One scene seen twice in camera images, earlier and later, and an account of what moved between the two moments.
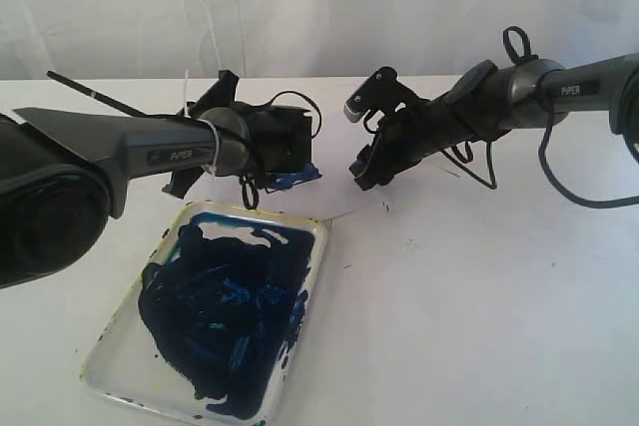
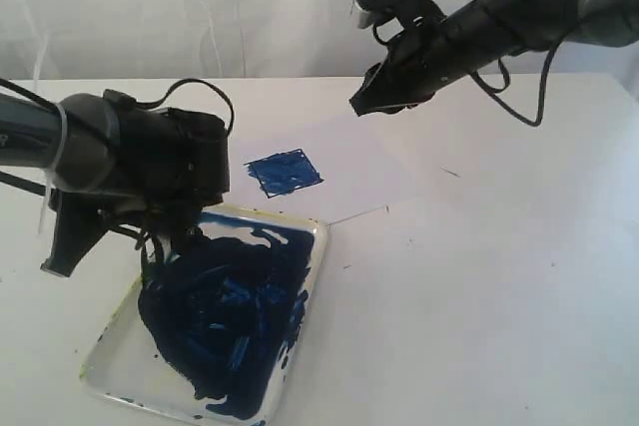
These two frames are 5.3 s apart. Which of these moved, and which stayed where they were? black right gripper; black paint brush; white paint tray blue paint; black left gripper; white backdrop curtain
Moved: black right gripper; black paint brush; black left gripper
Stayed: white backdrop curtain; white paint tray blue paint
